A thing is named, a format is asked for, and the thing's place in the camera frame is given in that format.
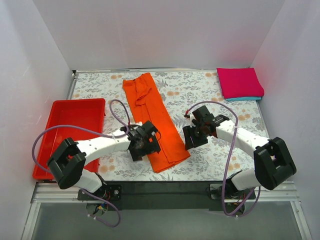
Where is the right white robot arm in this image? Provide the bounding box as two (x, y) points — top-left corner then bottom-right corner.
(182, 106), (297, 199)

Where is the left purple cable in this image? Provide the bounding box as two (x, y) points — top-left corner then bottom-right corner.
(31, 99), (132, 228)

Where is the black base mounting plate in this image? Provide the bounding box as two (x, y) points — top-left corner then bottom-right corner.
(77, 181), (256, 211)

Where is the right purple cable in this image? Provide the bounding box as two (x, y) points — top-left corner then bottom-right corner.
(184, 101), (261, 217)

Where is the floral patterned table mat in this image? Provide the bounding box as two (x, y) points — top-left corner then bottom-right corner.
(72, 70), (268, 181)

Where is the orange t shirt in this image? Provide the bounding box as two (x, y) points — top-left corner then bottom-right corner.
(122, 72), (190, 173)

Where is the folded teal t shirt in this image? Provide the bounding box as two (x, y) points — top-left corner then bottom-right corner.
(225, 96), (262, 102)

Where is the purple cable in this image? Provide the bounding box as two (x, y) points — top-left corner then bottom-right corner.
(184, 101), (261, 217)
(31, 99), (132, 228)

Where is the folded magenta t shirt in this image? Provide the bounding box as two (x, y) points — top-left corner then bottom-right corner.
(216, 67), (265, 99)

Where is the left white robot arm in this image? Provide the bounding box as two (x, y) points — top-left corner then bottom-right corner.
(47, 121), (161, 200)

